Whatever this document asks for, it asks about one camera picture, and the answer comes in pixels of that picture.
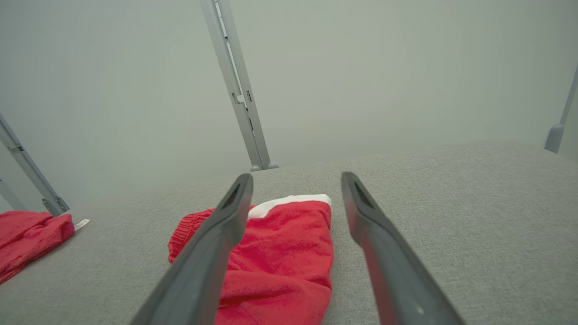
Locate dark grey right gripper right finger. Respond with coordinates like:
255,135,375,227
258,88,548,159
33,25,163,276
341,172,466,325

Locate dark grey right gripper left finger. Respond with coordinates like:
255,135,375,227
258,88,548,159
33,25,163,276
130,173,254,325

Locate red shorts with white trim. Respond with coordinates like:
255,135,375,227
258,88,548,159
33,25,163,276
168,194,335,325

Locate red jersey with white sleeves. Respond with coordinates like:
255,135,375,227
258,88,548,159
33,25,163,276
0,211,91,285

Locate grey double metal partition post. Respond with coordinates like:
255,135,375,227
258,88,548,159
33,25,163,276
200,0,279,172

